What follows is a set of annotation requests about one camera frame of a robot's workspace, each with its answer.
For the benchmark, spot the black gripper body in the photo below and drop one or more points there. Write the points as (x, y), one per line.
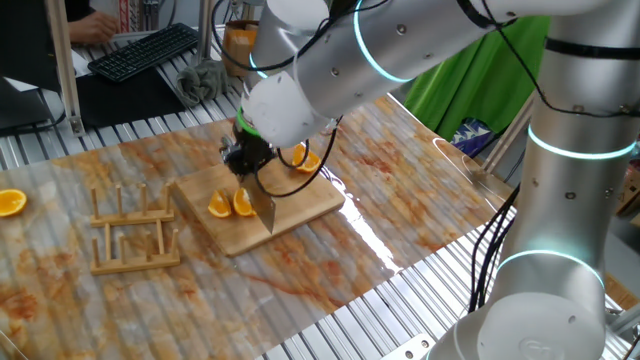
(250, 150)

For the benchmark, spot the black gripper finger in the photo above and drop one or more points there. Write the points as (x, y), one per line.
(256, 169)
(239, 170)

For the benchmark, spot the cut orange piece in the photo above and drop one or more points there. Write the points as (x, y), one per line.
(243, 204)
(307, 161)
(220, 205)

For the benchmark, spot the steel cleaver knife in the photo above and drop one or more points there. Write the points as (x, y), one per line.
(262, 205)

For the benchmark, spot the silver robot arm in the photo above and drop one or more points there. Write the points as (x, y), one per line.
(575, 200)

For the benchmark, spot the bare person hand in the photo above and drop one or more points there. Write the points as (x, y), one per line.
(95, 26)

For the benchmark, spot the bamboo cutting board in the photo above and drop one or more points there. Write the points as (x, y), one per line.
(300, 200)

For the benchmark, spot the grey crumpled cloth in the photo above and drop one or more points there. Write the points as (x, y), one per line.
(200, 82)

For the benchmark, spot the taped cardboard box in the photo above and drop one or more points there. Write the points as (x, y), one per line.
(240, 47)

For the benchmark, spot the wooden peg rack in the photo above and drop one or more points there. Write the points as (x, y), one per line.
(130, 217)

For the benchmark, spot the marble pattern plastic mat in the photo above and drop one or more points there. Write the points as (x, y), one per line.
(300, 280)

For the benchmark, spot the black desk pad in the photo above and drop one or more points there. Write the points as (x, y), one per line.
(125, 100)

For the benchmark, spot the black computer keyboard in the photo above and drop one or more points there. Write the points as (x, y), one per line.
(145, 50)

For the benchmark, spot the white paper sheet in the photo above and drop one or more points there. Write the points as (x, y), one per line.
(80, 62)

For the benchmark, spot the blue patterned bag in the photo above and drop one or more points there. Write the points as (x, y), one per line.
(472, 137)

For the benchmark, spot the flat orange half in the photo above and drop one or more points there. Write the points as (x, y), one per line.
(11, 202)

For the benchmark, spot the green fabric curtain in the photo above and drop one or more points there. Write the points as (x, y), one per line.
(475, 85)

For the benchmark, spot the black monitor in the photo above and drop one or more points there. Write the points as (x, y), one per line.
(25, 40)

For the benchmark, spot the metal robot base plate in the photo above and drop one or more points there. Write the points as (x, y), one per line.
(407, 350)

